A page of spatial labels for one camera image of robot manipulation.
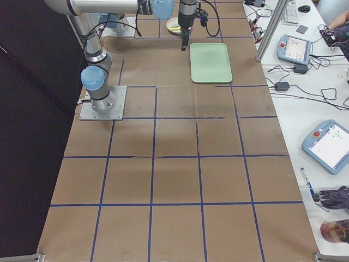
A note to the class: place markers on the folded dark umbrella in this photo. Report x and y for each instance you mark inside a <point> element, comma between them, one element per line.
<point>333,199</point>

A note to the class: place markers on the person forearm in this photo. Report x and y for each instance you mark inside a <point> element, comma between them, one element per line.
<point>339,20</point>

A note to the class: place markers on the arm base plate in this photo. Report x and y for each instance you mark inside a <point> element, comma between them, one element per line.
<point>110,108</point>
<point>128,33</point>

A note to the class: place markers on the black computer mouse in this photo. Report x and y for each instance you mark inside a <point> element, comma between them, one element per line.
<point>304,9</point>

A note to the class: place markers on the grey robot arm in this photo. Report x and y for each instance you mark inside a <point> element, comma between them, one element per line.
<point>79,12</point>
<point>115,22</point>

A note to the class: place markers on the near teach pendant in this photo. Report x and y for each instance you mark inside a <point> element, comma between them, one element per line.
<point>327,144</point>

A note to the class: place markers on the black power adapter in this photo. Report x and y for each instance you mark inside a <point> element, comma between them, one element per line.
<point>300,69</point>
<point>282,86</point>

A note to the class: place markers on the far teach pendant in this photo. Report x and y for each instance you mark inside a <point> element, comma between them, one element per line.
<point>294,49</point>

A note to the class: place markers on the light green tray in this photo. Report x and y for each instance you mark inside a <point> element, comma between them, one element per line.
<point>210,63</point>

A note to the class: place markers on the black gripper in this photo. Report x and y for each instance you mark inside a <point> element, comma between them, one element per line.
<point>185,21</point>

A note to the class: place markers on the white round plate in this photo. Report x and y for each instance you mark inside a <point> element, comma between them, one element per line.
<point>173,22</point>

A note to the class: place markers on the aluminium frame post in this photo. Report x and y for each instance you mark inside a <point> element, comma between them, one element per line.
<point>273,23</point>

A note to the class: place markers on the white keyboard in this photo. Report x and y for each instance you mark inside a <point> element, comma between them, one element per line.
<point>290,16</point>

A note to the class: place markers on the teach pendant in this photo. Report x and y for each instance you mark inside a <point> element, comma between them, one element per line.
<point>294,49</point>
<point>327,144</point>

